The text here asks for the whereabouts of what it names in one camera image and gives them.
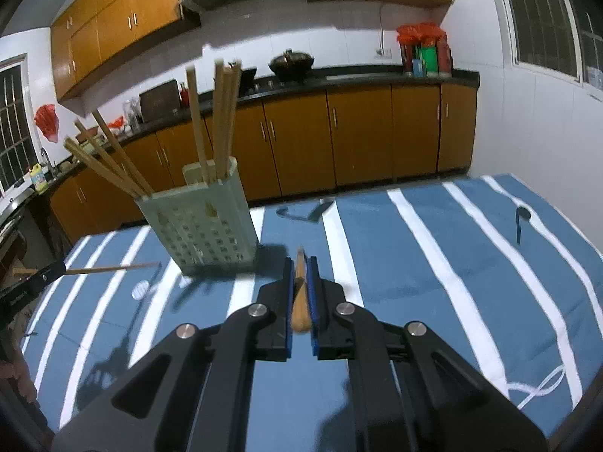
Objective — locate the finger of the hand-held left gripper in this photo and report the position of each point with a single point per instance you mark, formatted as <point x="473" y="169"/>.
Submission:
<point x="44" y="277"/>

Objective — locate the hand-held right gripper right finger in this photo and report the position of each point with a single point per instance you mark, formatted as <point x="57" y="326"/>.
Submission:
<point x="314" y="310"/>

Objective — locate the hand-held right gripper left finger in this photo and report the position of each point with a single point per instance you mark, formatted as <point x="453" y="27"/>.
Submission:
<point x="288" y="301"/>

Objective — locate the wooden chopstick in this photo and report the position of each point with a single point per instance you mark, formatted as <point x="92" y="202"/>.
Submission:
<point x="234" y="103"/>
<point x="122" y="152"/>
<point x="101" y="168"/>
<point x="226" y="117"/>
<point x="198" y="125"/>
<point x="108" y="157"/>
<point x="218" y="117"/>
<point x="113" y="268"/>
<point x="299" y="292"/>

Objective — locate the light green perforated chopstick holder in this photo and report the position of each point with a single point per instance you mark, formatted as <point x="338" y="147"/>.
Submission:
<point x="242" y="216"/>

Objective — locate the person's left hand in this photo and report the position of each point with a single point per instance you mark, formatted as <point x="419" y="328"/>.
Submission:
<point x="19" y="379"/>

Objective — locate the yellow bottle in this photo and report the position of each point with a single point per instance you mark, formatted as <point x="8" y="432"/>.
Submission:
<point x="37" y="176"/>

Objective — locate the metal faucet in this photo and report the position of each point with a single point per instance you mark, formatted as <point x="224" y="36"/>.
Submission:
<point x="44" y="157"/>

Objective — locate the red bowl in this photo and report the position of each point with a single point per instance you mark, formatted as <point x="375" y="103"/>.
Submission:
<point x="87" y="135"/>

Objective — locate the barred window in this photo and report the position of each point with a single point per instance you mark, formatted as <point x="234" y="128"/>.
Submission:
<point x="16" y="127"/>
<point x="541" y="9"/>

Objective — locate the blue white striped tablecloth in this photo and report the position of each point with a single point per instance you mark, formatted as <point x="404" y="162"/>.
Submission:
<point x="476" y="268"/>

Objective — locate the red white plastic bag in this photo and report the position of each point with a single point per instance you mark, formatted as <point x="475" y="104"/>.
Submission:
<point x="117" y="125"/>

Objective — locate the wooden kitchen base cabinets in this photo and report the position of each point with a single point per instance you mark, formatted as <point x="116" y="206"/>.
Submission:
<point x="362" y="136"/>

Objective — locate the dark cutting board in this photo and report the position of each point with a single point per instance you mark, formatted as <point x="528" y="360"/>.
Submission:
<point x="160" y="99"/>

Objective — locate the black gas stove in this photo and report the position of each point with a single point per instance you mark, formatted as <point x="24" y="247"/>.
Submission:
<point x="268" y="85"/>

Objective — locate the red bottle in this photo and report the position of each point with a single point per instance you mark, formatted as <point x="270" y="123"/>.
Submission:
<point x="184" y="95"/>

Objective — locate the black wok with lid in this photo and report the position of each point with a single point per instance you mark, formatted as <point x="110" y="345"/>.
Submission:
<point x="292" y="63"/>

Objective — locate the black kitchen countertop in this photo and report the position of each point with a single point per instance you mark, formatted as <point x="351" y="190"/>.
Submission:
<point x="414" y="80"/>

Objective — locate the blue carton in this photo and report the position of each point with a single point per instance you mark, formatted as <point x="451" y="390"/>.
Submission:
<point x="414" y="67"/>

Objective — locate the green carton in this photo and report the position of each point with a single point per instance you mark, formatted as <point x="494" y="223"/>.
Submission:
<point x="427" y="60"/>

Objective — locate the red carton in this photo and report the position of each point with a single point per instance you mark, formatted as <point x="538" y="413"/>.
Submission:
<point x="445" y="59"/>

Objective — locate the red crinkled plastic bag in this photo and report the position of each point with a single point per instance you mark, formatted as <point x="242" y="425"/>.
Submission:
<point x="419" y="33"/>

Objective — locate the white wall socket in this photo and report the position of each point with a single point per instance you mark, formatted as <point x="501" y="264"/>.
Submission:
<point x="382" y="52"/>

